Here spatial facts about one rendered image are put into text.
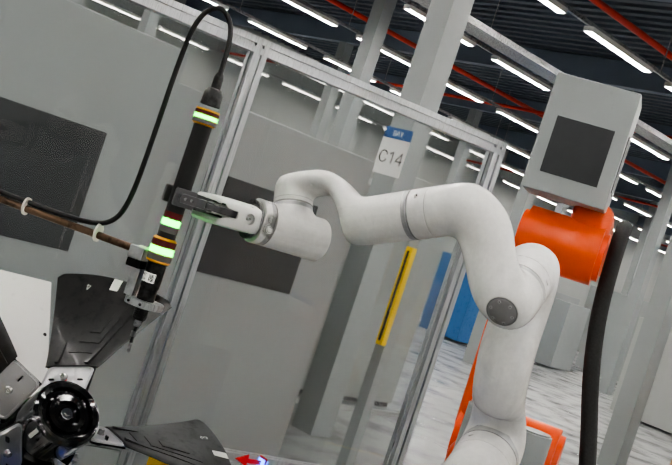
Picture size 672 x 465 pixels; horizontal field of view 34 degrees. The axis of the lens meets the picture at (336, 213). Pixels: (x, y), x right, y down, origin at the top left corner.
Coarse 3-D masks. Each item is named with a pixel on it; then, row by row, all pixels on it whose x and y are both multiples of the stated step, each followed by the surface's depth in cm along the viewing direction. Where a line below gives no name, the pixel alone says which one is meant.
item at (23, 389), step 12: (12, 372) 187; (24, 372) 187; (0, 384) 187; (12, 384) 187; (24, 384) 188; (36, 384) 188; (0, 396) 187; (12, 396) 188; (24, 396) 188; (0, 408) 188; (12, 408) 188
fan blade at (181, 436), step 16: (112, 432) 197; (128, 432) 199; (144, 432) 202; (160, 432) 205; (176, 432) 207; (192, 432) 210; (208, 432) 212; (144, 448) 194; (160, 448) 197; (176, 448) 200; (192, 448) 203; (208, 448) 206; (176, 464) 195; (192, 464) 198; (208, 464) 201; (224, 464) 204
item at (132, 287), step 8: (136, 248) 195; (144, 248) 195; (128, 256) 195; (136, 256) 194; (144, 256) 195; (128, 264) 194; (136, 264) 194; (144, 264) 195; (136, 272) 194; (128, 280) 194; (136, 280) 194; (128, 288) 194; (136, 288) 195; (128, 296) 192; (136, 296) 195; (136, 304) 191; (144, 304) 191; (152, 304) 192; (160, 304) 195; (160, 312) 194
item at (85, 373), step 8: (56, 368) 198; (64, 368) 197; (72, 368) 197; (80, 368) 197; (88, 368) 196; (48, 376) 197; (56, 376) 196; (72, 376) 195; (80, 376) 195; (88, 376) 194; (80, 384) 193
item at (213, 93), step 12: (216, 84) 194; (204, 96) 194; (216, 96) 193; (216, 108) 196; (156, 264) 193; (144, 276) 193; (156, 276) 193; (144, 288) 193; (156, 288) 193; (144, 300) 193; (144, 312) 194
